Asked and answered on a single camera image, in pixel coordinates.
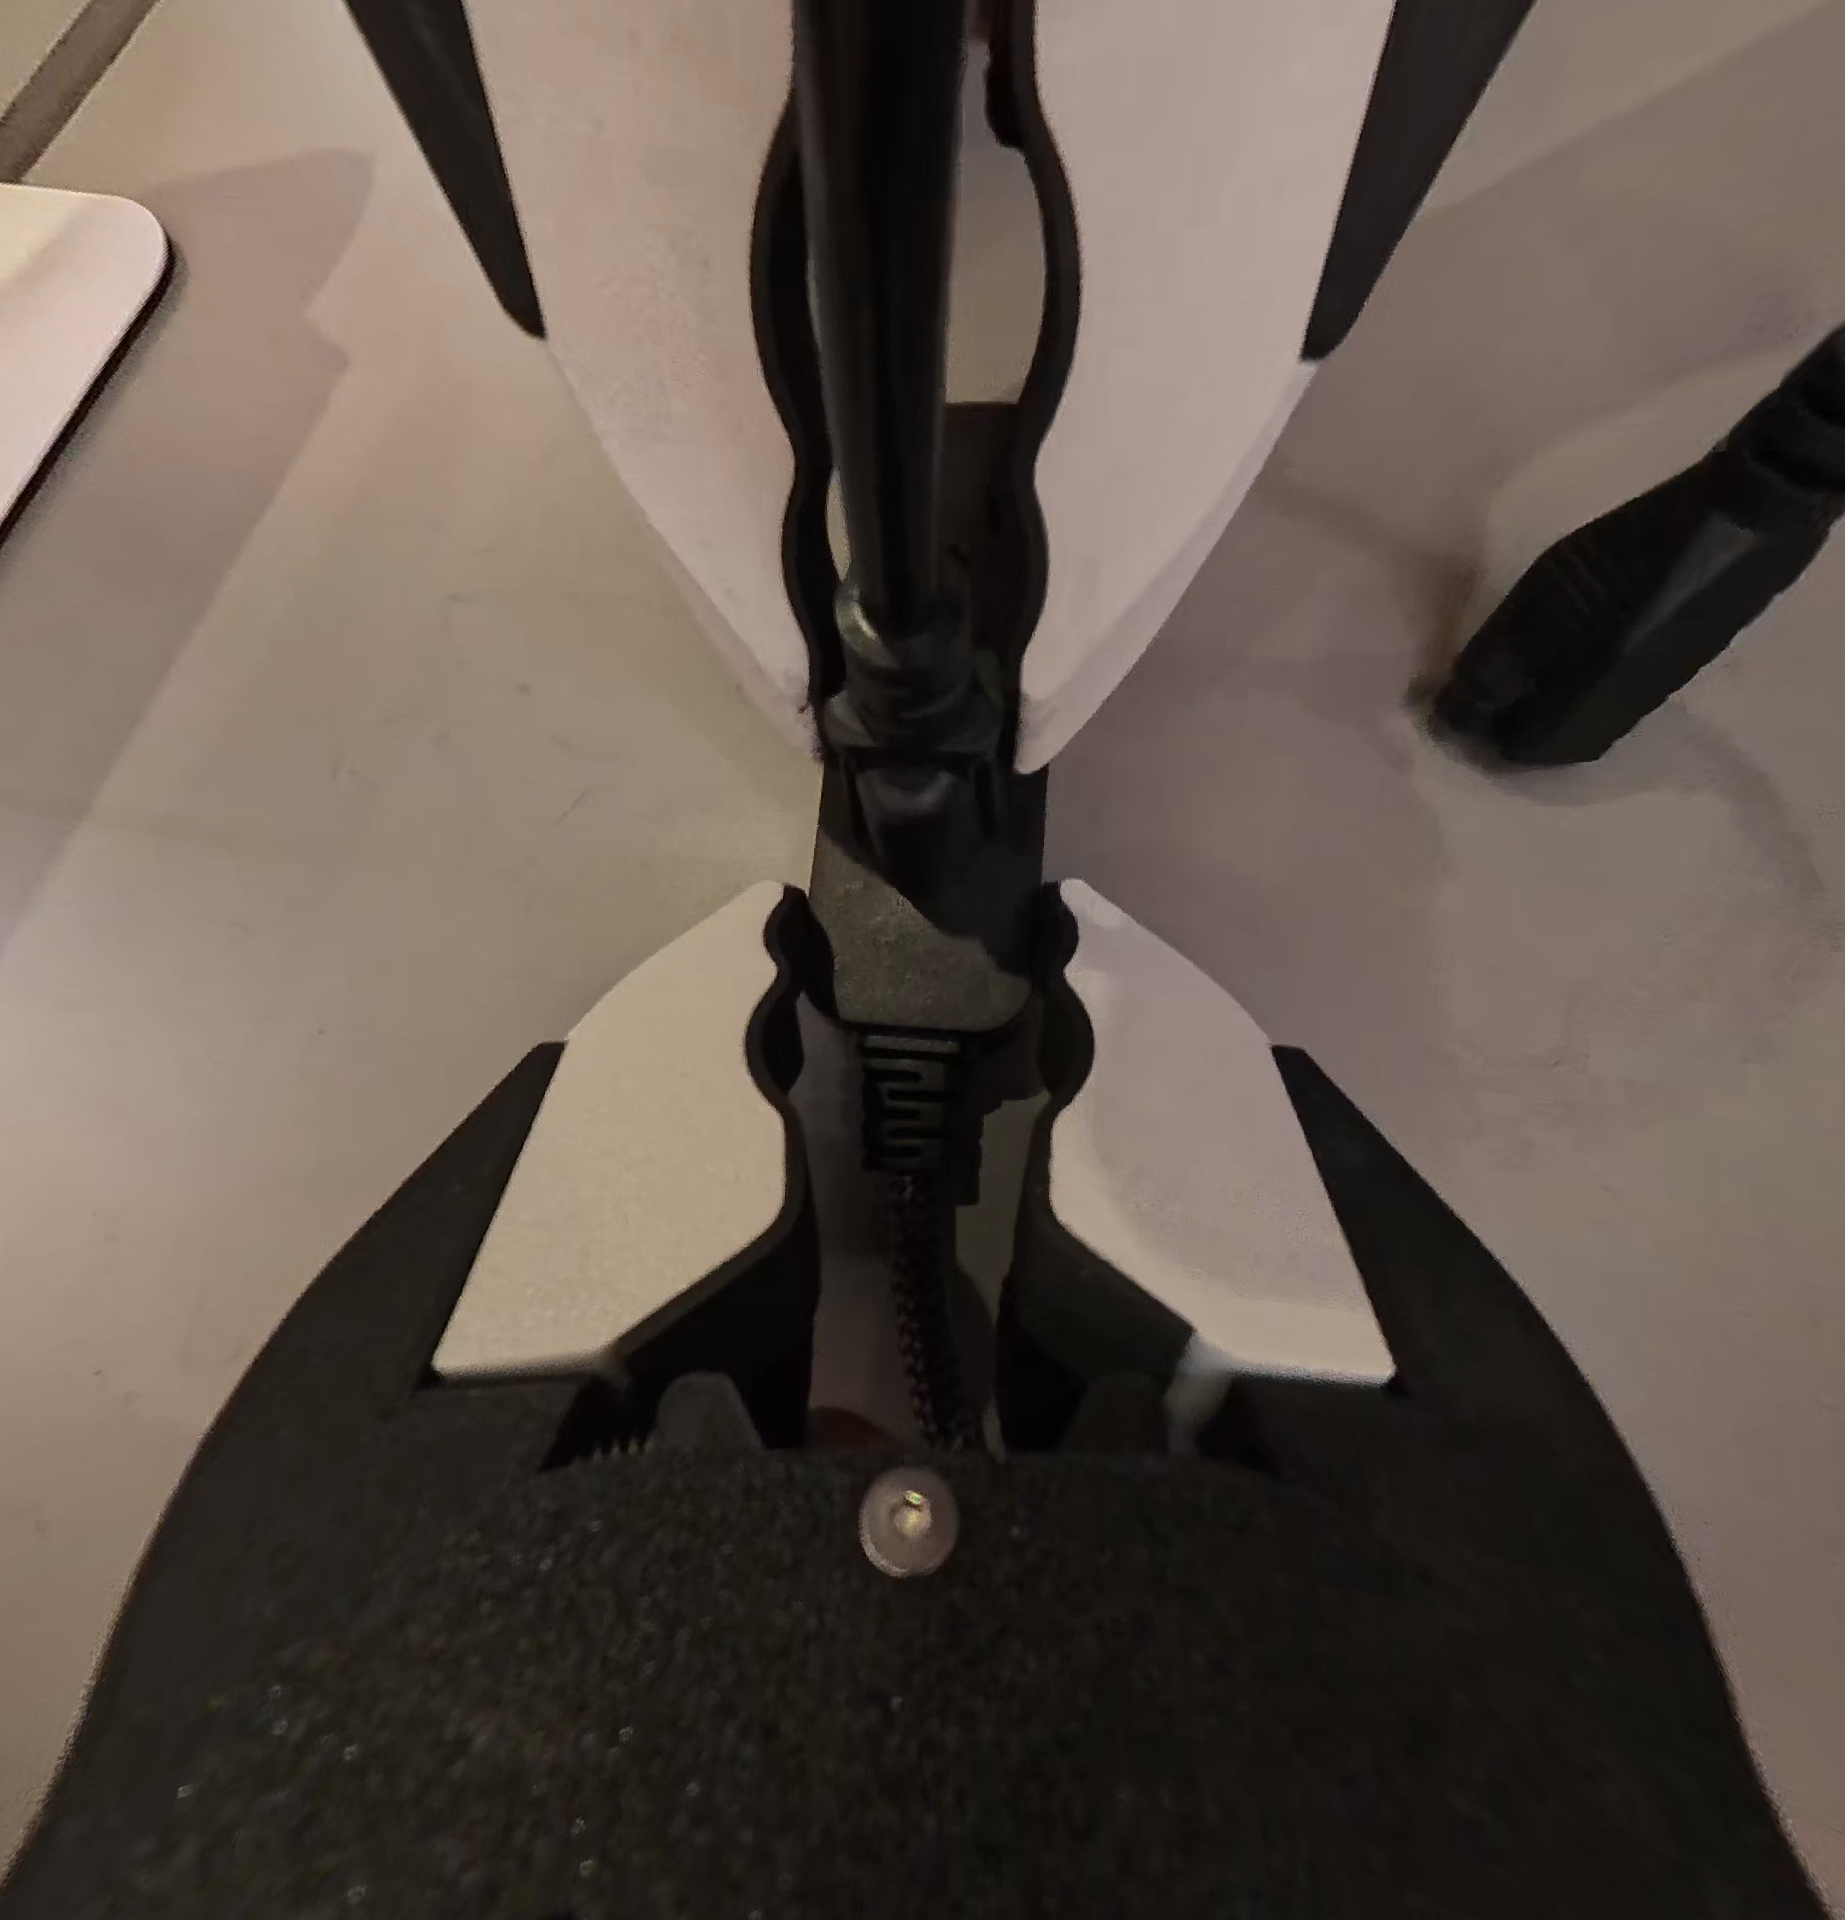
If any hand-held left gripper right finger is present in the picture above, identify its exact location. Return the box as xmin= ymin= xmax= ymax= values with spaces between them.
xmin=1011 ymin=877 xmax=1395 ymax=1454

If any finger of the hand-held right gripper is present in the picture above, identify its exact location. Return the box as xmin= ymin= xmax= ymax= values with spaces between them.
xmin=456 ymin=0 xmax=856 ymax=759
xmin=981 ymin=0 xmax=1411 ymax=777

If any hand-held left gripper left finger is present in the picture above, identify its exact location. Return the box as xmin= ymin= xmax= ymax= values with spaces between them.
xmin=431 ymin=878 xmax=837 ymax=1448

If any black power cord with plug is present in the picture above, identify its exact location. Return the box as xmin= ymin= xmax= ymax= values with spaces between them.
xmin=772 ymin=0 xmax=1044 ymax=976

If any black power strip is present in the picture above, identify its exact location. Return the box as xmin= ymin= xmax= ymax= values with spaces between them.
xmin=811 ymin=404 xmax=1051 ymax=1052

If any black ribbed cord connector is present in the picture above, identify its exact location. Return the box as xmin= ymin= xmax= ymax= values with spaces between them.
xmin=1432 ymin=315 xmax=1845 ymax=774

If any grey desk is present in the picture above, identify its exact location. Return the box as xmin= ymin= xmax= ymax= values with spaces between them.
xmin=0 ymin=0 xmax=1845 ymax=1920

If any beige table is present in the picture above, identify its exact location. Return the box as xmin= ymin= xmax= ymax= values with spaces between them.
xmin=0 ymin=0 xmax=106 ymax=129

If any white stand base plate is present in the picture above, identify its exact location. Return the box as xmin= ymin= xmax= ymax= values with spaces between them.
xmin=0 ymin=180 xmax=178 ymax=609

